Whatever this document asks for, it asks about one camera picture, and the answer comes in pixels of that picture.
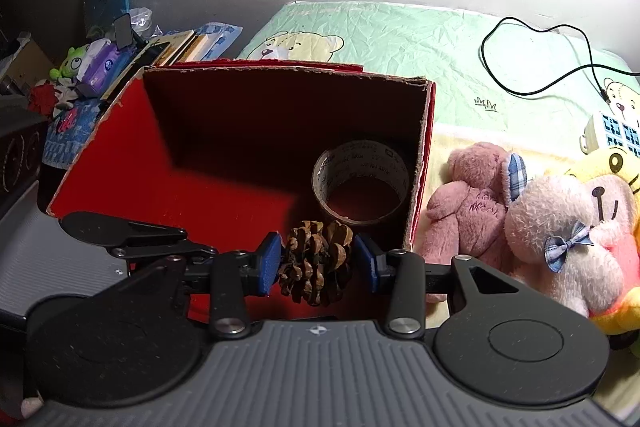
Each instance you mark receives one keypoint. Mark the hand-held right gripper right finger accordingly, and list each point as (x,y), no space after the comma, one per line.
(365,263)

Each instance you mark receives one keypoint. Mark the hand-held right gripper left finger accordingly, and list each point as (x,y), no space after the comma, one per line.
(270,264)

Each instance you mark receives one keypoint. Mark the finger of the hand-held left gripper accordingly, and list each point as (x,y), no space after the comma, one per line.
(145,232)

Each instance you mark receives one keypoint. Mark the brown pine cone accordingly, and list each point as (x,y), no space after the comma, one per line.
(315,262)

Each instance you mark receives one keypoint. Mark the red cardboard box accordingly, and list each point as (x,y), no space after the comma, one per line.
(125,167)

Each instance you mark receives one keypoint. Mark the clear packing tape roll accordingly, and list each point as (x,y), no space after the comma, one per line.
(320,179)

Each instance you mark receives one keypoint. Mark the dusty pink plush bear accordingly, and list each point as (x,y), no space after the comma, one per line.
(465,197)

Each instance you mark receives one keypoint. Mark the blue patterned box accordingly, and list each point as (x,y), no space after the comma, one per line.
(65,137)

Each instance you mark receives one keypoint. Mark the dark speaker cabinet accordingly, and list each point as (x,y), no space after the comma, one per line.
(20,152)

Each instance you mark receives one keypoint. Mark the red cloth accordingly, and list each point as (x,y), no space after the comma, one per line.
(42,97)

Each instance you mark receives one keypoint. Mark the purple tissue pack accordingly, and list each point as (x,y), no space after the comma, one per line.
(107,64)

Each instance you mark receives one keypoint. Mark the green plush frog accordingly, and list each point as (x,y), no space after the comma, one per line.
(72,63)

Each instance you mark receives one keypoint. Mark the pale pink bow plush bear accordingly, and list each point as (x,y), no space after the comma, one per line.
(545,217)

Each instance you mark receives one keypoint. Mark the stack of books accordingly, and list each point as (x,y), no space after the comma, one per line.
(170,47)

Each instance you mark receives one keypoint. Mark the small black phone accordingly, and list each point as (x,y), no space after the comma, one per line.
(122,32)

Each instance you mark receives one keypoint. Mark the brown cardboard box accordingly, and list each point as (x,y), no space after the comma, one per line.
(30,62)

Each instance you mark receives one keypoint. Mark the blue white plastic packet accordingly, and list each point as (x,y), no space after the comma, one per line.
(220,34)

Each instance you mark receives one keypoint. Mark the clear plastic bag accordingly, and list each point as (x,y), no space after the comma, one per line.
(142,19)

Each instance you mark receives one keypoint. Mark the green bear print sheet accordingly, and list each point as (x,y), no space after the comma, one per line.
(400,42)

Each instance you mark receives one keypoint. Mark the yellow plush tiger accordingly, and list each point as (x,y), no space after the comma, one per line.
(620,167)

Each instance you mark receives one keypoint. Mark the white blue house toy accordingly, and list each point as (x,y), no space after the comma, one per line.
(612,129)

